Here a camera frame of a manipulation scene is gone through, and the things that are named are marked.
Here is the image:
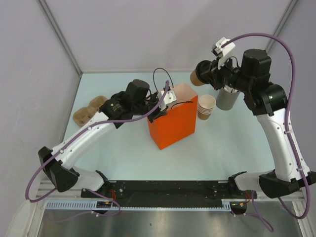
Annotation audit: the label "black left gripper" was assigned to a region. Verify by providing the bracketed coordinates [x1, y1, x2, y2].
[132, 92, 168, 123]

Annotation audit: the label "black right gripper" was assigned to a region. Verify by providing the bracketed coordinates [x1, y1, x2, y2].
[201, 53, 252, 93]

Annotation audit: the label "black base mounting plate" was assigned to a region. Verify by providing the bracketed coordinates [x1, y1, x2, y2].
[80, 179, 257, 208]

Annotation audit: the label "grey straw holder tube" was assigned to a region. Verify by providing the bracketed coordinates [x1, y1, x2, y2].
[216, 89, 240, 111]

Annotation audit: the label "white slotted cable duct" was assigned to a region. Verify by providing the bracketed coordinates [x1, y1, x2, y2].
[45, 199, 231, 212]

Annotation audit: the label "single black cup lid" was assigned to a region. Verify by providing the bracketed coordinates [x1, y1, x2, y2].
[195, 60, 213, 85]

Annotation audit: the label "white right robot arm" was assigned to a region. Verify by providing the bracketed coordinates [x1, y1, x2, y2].
[195, 49, 316, 198]

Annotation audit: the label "orange paper bag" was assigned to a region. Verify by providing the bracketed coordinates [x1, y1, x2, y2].
[148, 82, 198, 150]

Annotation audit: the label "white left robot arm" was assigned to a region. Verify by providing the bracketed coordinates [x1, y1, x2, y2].
[39, 79, 170, 198]

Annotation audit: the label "single brown paper cup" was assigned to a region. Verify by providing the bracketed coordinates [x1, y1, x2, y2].
[190, 70, 204, 86]

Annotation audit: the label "brown pulp cup carrier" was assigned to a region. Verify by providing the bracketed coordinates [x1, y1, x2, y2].
[73, 95, 107, 127]

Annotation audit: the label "stacked brown paper cups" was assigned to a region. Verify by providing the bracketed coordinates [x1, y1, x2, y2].
[197, 94, 216, 120]

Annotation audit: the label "aluminium frame rail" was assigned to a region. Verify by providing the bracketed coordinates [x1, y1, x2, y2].
[36, 180, 81, 198]

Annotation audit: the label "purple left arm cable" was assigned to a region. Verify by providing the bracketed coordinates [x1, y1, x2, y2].
[26, 80, 173, 224]

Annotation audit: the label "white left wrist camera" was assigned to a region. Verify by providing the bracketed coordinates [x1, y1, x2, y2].
[157, 89, 177, 111]

